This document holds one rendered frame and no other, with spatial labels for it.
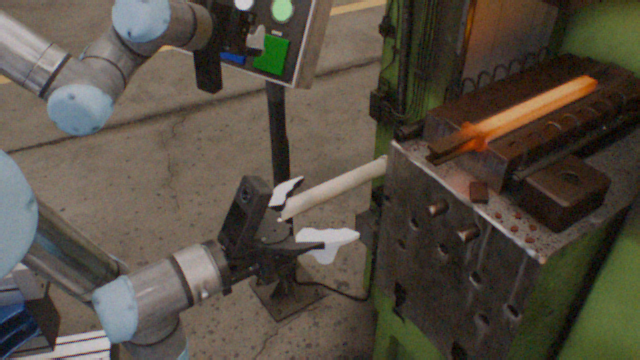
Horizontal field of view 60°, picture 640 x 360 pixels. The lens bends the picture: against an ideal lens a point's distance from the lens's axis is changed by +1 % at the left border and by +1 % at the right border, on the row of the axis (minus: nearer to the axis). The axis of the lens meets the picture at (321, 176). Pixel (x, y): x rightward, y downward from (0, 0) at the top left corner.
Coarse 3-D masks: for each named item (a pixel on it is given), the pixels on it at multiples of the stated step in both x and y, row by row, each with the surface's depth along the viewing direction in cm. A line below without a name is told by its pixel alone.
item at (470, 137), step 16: (576, 80) 108; (592, 80) 108; (544, 96) 104; (560, 96) 104; (512, 112) 99; (528, 112) 99; (464, 128) 95; (480, 128) 96; (496, 128) 96; (432, 144) 92; (448, 144) 92; (464, 144) 94; (480, 144) 94; (432, 160) 92; (448, 160) 93
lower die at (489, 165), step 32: (544, 64) 119; (576, 64) 116; (608, 64) 114; (480, 96) 109; (512, 96) 107; (576, 96) 105; (448, 128) 101; (512, 128) 97; (480, 160) 97; (512, 160) 92
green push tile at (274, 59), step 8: (264, 40) 116; (272, 40) 115; (280, 40) 115; (288, 40) 114; (264, 48) 116; (272, 48) 116; (280, 48) 115; (288, 48) 114; (264, 56) 117; (272, 56) 116; (280, 56) 115; (256, 64) 118; (264, 64) 117; (272, 64) 116; (280, 64) 115; (272, 72) 116; (280, 72) 115
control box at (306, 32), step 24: (192, 0) 124; (216, 0) 122; (264, 0) 116; (288, 0) 113; (312, 0) 111; (264, 24) 117; (288, 24) 114; (312, 24) 113; (312, 48) 116; (264, 72) 118; (288, 72) 115; (312, 72) 120
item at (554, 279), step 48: (624, 144) 108; (384, 192) 117; (432, 192) 103; (624, 192) 97; (384, 240) 125; (432, 240) 109; (480, 240) 96; (576, 240) 89; (384, 288) 134; (432, 288) 115; (480, 288) 101; (528, 288) 90; (576, 288) 104; (432, 336) 123; (480, 336) 107; (528, 336) 103
